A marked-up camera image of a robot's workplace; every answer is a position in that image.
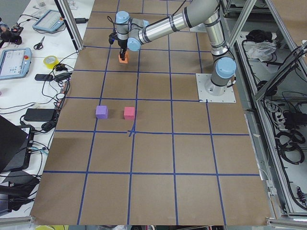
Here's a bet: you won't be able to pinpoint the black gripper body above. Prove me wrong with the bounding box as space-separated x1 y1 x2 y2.
118 39 128 50

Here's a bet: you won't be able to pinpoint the orange foam cube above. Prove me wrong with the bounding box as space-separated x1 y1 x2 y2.
118 51 130 64

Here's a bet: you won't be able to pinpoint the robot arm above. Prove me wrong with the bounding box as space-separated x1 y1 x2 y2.
109 0 236 96

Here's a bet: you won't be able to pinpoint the red foam cube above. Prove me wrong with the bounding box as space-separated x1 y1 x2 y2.
124 106 135 120

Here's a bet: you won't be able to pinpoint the purple foam cube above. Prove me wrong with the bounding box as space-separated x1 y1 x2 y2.
95 105 108 119

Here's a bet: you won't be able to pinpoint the yellow tape roll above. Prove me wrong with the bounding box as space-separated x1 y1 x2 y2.
43 55 59 69

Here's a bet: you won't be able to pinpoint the teach pendant far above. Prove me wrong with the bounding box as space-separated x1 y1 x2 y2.
32 10 64 34

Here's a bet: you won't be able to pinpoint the teach pendant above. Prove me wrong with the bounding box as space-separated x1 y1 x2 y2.
0 47 32 80
32 10 64 34

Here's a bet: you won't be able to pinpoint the black phone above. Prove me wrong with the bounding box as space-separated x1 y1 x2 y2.
35 74 54 81

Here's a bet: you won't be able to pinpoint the teach pendant near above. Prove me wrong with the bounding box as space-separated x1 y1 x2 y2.
0 47 32 80

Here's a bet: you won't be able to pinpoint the black power adapter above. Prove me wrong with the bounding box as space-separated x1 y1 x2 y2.
24 108 55 122

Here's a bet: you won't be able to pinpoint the black laptop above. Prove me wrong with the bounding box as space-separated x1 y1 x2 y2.
0 116 34 173

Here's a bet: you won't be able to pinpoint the aluminium frame post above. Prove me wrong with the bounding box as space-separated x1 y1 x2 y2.
54 0 83 52

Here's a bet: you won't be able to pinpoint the black handled scissors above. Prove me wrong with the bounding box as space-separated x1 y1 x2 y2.
33 36 45 50

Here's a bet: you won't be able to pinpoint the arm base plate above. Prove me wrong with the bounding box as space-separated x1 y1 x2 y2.
196 73 236 103

